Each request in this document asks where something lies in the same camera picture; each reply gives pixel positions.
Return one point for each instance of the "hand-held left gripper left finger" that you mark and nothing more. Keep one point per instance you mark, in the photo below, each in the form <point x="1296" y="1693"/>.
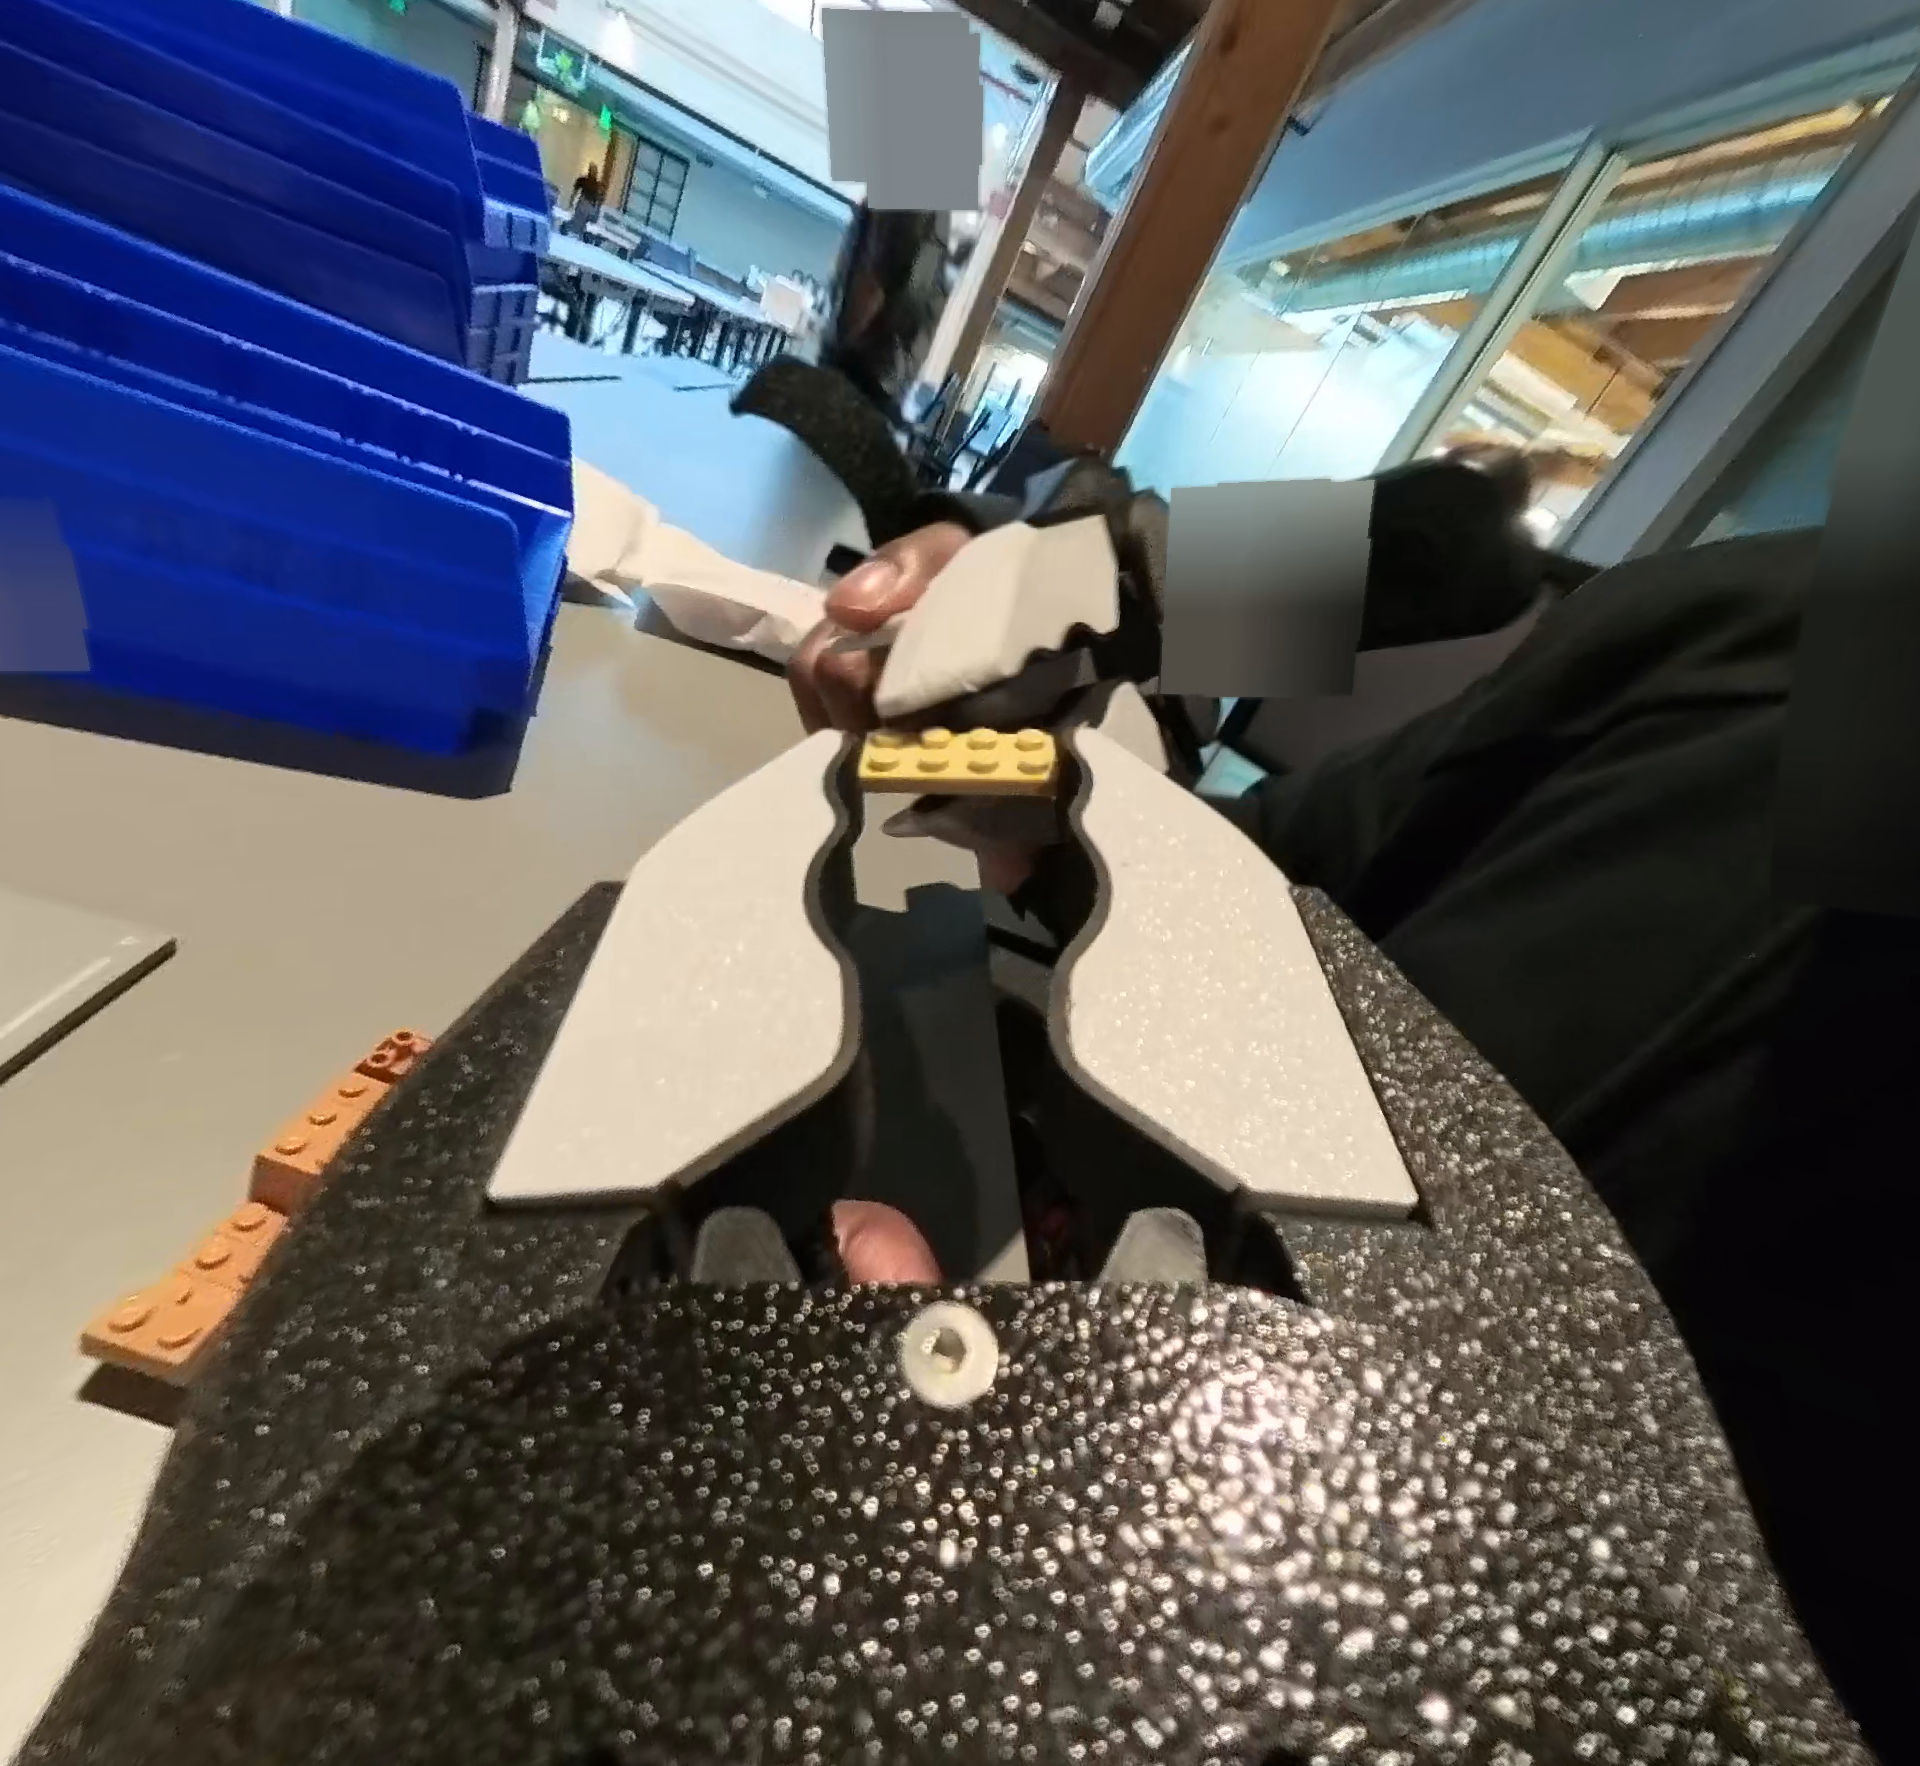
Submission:
<point x="690" y="1016"/>

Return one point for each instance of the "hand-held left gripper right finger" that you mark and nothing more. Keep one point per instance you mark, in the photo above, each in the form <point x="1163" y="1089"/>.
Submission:
<point x="1232" y="1032"/>

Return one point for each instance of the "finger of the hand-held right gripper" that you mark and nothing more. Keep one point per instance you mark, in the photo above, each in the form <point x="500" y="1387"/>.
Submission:
<point x="1006" y="597"/>

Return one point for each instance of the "tan toy brick plate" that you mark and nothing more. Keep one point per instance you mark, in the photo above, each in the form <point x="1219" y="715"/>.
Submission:
<point x="961" y="762"/>

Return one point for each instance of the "blue plastic bin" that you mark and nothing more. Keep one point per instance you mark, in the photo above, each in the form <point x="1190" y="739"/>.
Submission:
<point x="299" y="447"/>
<point x="299" y="655"/>

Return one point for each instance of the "person's right forearm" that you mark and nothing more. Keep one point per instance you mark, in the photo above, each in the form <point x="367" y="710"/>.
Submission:
<point x="1499" y="776"/>

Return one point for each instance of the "grey desk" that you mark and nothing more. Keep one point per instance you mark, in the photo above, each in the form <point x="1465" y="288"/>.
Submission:
<point x="375" y="865"/>

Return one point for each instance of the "person's right hand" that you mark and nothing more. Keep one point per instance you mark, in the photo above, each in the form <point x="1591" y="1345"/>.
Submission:
<point x="863" y="597"/>

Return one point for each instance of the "crumpled white paper bags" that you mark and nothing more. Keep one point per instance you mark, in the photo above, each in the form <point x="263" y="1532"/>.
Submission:
<point x="677" y="566"/>

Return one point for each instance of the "row of office tables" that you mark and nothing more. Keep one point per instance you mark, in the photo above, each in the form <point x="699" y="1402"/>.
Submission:
<point x="677" y="281"/>

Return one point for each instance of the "person's black jacket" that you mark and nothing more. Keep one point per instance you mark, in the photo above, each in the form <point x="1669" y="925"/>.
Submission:
<point x="1726" y="1122"/>

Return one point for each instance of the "orange toy brick assembly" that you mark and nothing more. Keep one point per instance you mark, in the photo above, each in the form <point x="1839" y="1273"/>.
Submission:
<point x="225" y="1257"/>

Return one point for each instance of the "green exit sign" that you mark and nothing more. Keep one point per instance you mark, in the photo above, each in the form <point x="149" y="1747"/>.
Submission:
<point x="558" y="59"/>

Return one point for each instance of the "stack of blue bins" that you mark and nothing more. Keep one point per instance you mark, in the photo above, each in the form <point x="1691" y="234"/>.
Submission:
<point x="225" y="147"/>

